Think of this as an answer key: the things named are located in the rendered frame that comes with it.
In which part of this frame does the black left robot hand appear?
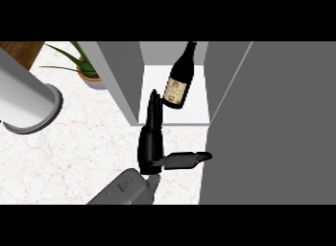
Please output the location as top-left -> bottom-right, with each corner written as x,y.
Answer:
136,89 -> 214,176

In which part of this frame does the grey open cabinet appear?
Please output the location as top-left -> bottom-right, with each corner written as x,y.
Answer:
77,40 -> 255,127

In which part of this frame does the dark wine bottle, cream label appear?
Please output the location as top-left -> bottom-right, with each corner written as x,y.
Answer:
163,40 -> 199,111

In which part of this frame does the dark grey cabinet door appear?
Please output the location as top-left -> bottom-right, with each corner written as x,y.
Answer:
199,40 -> 336,206

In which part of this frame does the green plant in terracotta pot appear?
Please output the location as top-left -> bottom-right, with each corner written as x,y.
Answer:
39,40 -> 108,90

